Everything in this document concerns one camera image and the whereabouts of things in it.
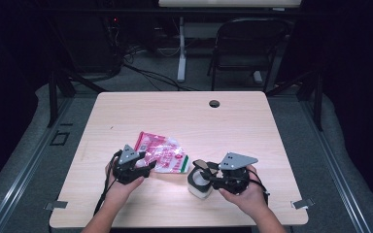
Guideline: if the grey tape tab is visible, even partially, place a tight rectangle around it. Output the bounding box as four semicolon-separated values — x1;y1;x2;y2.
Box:
44;200;69;212
289;197;316;211

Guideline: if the aluminium floor rail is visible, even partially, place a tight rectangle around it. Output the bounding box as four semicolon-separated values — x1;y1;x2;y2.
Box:
0;96;76;233
299;96;373;233

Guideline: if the black folding chair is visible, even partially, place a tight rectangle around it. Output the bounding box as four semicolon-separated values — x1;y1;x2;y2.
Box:
207;17;293;94

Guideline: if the red white plastic bag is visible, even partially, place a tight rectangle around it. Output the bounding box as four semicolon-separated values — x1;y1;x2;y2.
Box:
133;130;191;175

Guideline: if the person's left hand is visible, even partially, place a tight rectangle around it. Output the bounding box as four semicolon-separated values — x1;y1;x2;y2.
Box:
104;158;148;204

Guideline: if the person's right hand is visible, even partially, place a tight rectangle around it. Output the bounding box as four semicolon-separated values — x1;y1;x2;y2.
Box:
219;164;270;220

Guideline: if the black floor cable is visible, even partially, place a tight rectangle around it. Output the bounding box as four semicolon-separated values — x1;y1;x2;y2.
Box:
121;61;197;92

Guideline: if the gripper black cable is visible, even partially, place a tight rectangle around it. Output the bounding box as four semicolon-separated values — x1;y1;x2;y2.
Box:
247;168;271;207
92;149;123;216

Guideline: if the black computer tower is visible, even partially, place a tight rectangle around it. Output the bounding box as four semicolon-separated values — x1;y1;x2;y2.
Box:
56;13;124;75

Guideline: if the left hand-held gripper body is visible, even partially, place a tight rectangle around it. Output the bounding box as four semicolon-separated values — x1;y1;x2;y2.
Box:
111;144;152;186

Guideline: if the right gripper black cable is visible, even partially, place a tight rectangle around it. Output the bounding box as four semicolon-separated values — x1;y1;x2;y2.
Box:
247;168;271;207

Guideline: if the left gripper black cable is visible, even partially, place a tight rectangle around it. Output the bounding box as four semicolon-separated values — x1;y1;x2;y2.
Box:
92;149;123;216

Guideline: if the black metal stand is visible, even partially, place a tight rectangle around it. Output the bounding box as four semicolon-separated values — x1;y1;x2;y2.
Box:
46;68;109;128
265;68;324;132

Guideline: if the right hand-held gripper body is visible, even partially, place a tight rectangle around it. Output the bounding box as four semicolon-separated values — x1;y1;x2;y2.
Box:
211;151;259;196

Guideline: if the white desk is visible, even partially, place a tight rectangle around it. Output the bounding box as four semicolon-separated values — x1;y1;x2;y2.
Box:
157;0;303;85

